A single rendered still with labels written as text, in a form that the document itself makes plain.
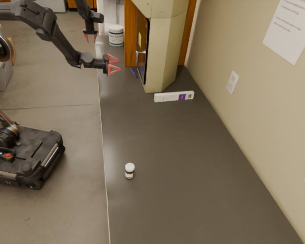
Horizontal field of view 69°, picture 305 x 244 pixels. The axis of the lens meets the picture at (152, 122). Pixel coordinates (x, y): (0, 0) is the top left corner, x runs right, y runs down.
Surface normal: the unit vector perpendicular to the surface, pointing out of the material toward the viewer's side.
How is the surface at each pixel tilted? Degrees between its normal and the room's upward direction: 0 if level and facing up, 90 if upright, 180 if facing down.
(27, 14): 64
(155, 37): 90
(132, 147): 0
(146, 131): 0
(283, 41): 90
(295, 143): 90
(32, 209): 0
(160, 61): 90
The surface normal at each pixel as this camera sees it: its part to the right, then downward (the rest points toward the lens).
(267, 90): -0.97, 0.08
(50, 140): 0.08, -0.74
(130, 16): 0.22, 0.66
